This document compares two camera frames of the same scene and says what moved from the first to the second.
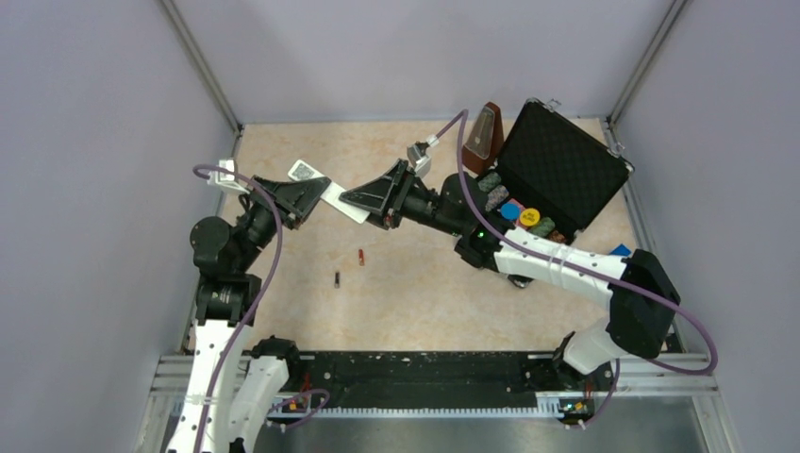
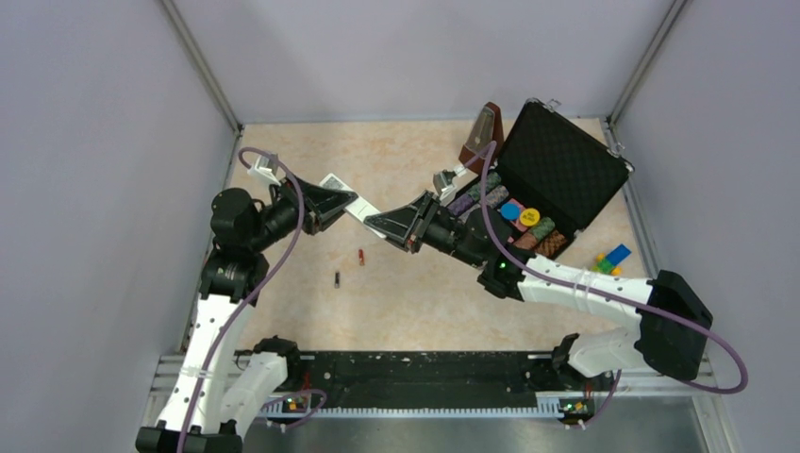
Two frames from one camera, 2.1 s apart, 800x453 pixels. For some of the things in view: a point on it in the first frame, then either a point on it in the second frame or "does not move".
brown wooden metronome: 485,141 does not move
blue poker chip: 510,211 does not move
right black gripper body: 392,215 to 425,226
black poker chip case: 556,169 does not move
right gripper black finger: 375,194 to 399,225
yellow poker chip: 529,216 does not move
